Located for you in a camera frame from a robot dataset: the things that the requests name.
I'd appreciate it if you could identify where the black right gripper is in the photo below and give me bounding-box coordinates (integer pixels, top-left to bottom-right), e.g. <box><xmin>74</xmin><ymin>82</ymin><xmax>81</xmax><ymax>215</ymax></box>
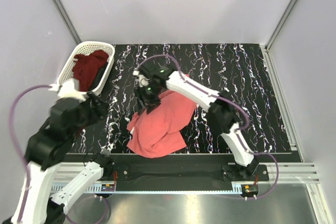
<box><xmin>132</xmin><ymin>83</ymin><xmax>162</xmax><ymax>117</ymax></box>

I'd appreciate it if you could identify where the pink t shirt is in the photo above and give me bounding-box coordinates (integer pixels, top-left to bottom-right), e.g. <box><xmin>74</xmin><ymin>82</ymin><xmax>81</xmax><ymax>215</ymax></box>
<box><xmin>127</xmin><ymin>90</ymin><xmax>197</xmax><ymax>158</ymax></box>

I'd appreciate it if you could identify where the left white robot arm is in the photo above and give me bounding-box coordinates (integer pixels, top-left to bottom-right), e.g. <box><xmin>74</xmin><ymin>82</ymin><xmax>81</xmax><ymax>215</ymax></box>
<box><xmin>3</xmin><ymin>78</ymin><xmax>117</xmax><ymax>223</ymax></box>

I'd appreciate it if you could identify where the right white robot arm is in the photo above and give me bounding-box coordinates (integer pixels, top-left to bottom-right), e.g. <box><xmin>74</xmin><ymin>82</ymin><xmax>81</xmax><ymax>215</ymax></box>
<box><xmin>133</xmin><ymin>65</ymin><xmax>259</xmax><ymax>180</ymax></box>

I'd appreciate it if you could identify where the black garment in basket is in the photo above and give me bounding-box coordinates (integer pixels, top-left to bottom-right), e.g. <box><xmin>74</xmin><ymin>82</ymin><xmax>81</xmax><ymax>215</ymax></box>
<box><xmin>89</xmin><ymin>62</ymin><xmax>108</xmax><ymax>91</ymax></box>

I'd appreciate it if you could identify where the dark red t shirt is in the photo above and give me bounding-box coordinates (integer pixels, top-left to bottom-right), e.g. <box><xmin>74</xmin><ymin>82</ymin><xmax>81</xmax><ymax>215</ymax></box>
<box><xmin>72</xmin><ymin>50</ymin><xmax>109</xmax><ymax>92</ymax></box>

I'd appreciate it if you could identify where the white plastic laundry basket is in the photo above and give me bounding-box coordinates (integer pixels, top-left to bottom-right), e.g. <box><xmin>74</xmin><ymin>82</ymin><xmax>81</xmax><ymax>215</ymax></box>
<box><xmin>56</xmin><ymin>41</ymin><xmax>115</xmax><ymax>95</ymax></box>

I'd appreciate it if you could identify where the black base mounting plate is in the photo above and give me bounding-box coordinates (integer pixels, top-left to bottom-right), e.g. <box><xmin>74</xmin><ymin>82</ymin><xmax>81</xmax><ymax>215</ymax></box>
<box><xmin>103</xmin><ymin>154</ymin><xmax>269</xmax><ymax>193</ymax></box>

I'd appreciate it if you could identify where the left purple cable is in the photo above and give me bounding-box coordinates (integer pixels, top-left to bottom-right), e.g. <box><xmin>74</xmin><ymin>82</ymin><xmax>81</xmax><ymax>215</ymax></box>
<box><xmin>9</xmin><ymin>83</ymin><xmax>56</xmax><ymax>172</ymax></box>

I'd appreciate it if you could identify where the purple cable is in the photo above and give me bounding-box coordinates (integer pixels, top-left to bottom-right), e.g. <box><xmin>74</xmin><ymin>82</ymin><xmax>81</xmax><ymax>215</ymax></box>
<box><xmin>136</xmin><ymin>55</ymin><xmax>279</xmax><ymax>199</ymax></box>
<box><xmin>9</xmin><ymin>83</ymin><xmax>56</xmax><ymax>172</ymax></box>

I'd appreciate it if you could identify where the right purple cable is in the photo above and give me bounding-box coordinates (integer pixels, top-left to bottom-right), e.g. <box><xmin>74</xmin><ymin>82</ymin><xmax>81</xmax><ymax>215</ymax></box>
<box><xmin>136</xmin><ymin>55</ymin><xmax>279</xmax><ymax>199</ymax></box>

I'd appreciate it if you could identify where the grey slotted cable duct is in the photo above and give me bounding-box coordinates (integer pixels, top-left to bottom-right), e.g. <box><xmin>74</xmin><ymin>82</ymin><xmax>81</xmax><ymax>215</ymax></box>
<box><xmin>51</xmin><ymin>183</ymin><xmax>116</xmax><ymax>194</ymax></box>

